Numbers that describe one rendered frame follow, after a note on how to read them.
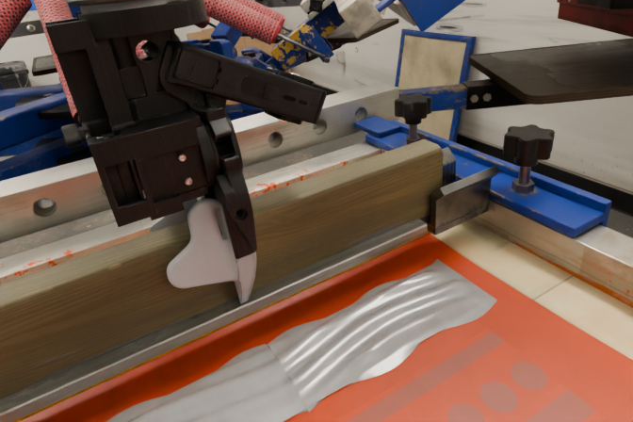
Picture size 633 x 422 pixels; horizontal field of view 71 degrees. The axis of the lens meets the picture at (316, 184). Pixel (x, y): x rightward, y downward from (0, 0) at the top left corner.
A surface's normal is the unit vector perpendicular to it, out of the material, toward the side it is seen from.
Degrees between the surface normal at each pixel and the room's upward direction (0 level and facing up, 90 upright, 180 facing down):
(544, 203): 0
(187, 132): 90
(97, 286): 90
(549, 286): 0
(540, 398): 0
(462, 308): 32
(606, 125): 90
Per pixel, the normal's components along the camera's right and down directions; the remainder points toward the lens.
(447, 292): 0.08, -0.54
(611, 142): -0.87, 0.30
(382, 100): 0.49, 0.35
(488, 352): -0.11, -0.89
